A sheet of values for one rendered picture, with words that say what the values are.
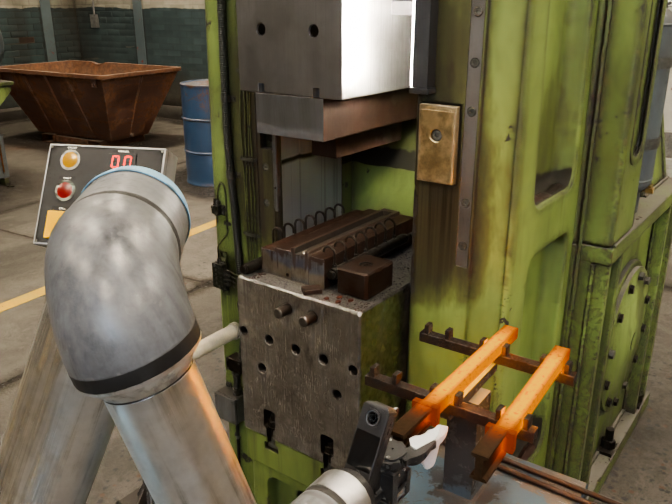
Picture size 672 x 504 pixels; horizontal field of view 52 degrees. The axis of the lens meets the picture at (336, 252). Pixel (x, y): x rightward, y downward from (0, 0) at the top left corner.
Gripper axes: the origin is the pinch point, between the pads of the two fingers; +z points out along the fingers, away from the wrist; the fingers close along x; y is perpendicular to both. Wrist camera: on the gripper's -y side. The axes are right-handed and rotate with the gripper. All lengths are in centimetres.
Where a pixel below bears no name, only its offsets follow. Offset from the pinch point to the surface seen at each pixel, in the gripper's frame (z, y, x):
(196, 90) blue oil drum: 333, 9, -402
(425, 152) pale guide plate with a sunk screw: 49, -31, -27
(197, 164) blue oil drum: 332, 74, -406
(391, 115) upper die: 66, -36, -46
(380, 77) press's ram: 52, -46, -41
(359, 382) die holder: 31.4, 20.1, -32.3
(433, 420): 1.6, 0.9, 1.8
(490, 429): 0.8, -1.9, 11.7
